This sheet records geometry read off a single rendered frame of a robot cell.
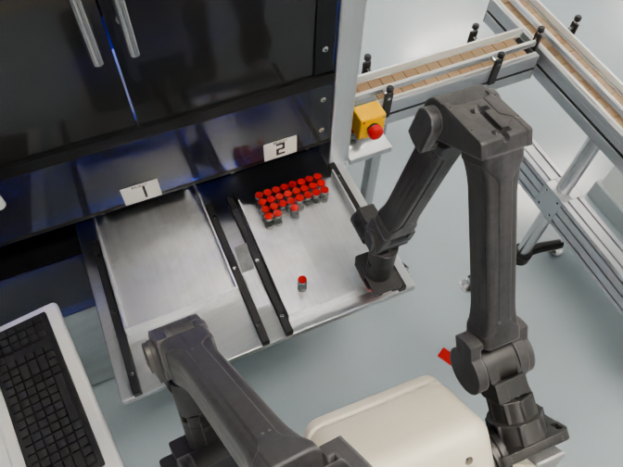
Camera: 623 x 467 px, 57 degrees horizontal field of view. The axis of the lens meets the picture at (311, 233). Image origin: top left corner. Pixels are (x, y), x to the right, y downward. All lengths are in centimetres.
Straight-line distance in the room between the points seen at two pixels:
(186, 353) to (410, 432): 28
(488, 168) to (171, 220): 92
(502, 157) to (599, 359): 182
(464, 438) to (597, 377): 175
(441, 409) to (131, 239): 93
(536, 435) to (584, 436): 142
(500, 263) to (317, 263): 65
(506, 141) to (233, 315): 79
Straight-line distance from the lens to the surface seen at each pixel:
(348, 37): 126
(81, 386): 142
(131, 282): 141
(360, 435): 75
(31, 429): 140
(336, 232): 143
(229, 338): 131
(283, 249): 140
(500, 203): 77
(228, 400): 60
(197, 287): 137
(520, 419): 94
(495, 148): 73
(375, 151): 160
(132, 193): 136
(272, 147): 139
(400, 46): 332
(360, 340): 226
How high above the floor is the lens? 208
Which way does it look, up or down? 58 degrees down
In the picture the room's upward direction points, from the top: 3 degrees clockwise
